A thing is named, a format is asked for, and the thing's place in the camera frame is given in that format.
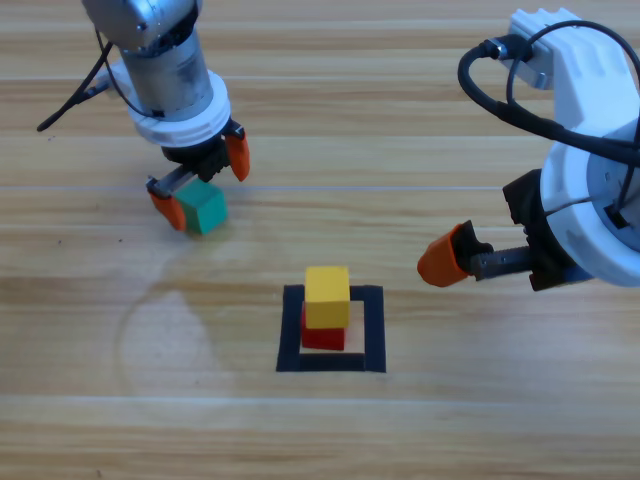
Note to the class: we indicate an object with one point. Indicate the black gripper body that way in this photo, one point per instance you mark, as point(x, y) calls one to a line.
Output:
point(537, 240)
point(200, 160)

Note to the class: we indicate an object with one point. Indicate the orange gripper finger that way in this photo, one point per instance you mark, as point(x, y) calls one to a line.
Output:
point(442, 260)
point(239, 155)
point(172, 212)

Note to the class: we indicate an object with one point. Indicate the green wooden cube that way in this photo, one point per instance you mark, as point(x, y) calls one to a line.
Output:
point(207, 210)

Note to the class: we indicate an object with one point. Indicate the yellow wooden cube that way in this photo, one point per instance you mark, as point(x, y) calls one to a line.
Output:
point(327, 300)

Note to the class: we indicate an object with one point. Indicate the red wooden cube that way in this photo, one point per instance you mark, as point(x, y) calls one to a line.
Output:
point(325, 339)

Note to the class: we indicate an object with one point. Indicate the black tape rectangle outline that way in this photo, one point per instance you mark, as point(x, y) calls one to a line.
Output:
point(375, 330)

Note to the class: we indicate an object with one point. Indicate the white camera mount collar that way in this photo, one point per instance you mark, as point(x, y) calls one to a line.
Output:
point(585, 75)
point(185, 132)

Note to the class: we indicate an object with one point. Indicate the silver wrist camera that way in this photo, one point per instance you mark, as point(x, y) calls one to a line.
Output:
point(537, 75)

